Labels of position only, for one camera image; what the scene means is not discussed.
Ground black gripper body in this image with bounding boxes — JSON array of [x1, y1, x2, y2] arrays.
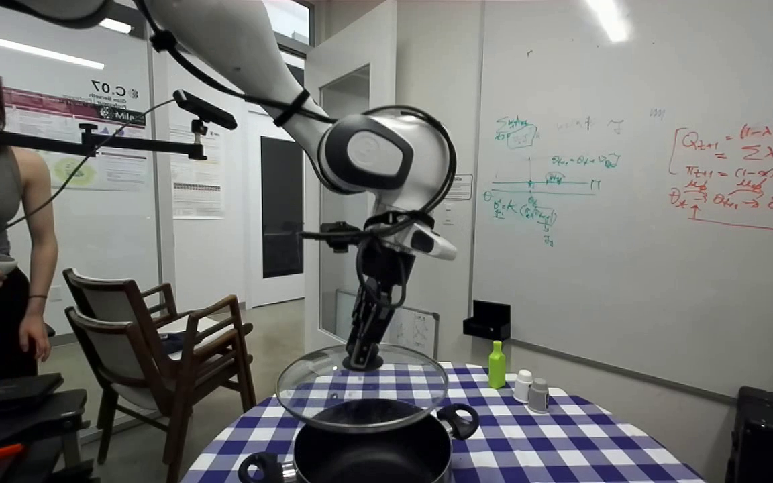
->
[[354, 234, 420, 310]]

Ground glass pot lid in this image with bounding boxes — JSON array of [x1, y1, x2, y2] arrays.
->
[[275, 344, 451, 436]]

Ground black cooking pot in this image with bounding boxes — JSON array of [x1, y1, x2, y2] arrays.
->
[[237, 396, 480, 483]]

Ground small leaning white board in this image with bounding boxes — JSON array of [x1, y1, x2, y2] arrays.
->
[[393, 303, 444, 361]]

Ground white door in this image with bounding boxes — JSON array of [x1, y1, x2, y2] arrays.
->
[[304, 34, 404, 372]]

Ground dark glass door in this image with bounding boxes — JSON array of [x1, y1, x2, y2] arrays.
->
[[259, 130, 306, 281]]

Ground small green bottle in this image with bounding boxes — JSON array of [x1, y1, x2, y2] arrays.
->
[[487, 338, 510, 392]]

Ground white shaker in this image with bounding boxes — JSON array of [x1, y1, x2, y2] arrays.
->
[[514, 367, 535, 404]]

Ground gray shaker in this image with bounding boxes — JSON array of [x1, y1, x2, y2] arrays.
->
[[530, 377, 553, 412]]

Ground blue white checkered tablecloth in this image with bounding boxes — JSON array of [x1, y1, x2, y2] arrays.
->
[[180, 360, 706, 483]]

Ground wooden armchair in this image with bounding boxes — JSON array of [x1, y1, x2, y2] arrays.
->
[[63, 265, 182, 338], [63, 291, 261, 483]]

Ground whiteboard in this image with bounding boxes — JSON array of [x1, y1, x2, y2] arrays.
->
[[471, 0, 773, 400]]

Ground black clamp orange tip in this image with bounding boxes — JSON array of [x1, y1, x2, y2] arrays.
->
[[0, 439, 29, 467]]

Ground ceiling light strip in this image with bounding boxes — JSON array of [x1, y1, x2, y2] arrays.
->
[[0, 23, 108, 73]]

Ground black wall-mounted box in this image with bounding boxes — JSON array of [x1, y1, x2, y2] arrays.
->
[[461, 297, 514, 344]]

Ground black camera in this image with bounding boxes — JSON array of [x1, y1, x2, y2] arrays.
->
[[169, 86, 243, 133]]

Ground white wall poster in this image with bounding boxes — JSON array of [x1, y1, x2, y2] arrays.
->
[[45, 149, 154, 192]]

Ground black cable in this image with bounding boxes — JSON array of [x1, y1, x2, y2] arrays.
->
[[0, 91, 180, 258]]

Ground red striped wall banner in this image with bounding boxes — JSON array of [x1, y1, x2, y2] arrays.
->
[[0, 83, 154, 129]]

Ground black camera boom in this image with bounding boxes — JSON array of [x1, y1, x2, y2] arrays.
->
[[0, 117, 210, 163]]

